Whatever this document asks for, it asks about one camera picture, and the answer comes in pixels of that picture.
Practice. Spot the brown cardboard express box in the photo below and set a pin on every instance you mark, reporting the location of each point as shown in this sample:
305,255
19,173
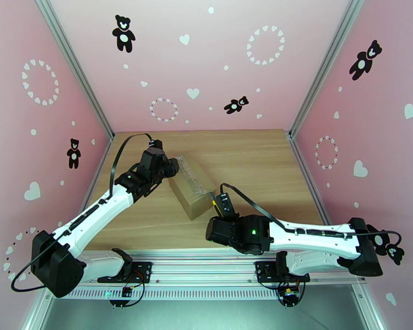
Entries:
192,198

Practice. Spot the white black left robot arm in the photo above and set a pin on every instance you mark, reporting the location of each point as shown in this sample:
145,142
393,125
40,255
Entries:
89,215

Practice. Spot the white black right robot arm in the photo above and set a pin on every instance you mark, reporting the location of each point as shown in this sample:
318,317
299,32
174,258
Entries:
313,236

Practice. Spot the black board with yellow connector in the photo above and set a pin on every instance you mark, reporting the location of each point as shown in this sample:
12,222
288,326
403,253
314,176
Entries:
289,295

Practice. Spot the perforated metal vent strip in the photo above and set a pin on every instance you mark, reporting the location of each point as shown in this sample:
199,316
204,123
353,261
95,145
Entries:
199,294

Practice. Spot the small black circuit board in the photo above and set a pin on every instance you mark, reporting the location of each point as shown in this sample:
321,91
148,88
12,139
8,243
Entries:
126,292

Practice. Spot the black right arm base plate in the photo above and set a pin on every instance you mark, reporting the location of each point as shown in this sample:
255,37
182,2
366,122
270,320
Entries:
261,270

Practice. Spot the aluminium mounting rail frame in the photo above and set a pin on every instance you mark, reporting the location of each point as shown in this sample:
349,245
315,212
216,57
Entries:
206,267

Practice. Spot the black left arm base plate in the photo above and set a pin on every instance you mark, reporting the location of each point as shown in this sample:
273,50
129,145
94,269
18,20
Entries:
144,270

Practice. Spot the aluminium corner post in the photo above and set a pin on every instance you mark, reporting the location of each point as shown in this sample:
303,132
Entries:
75,64
325,64

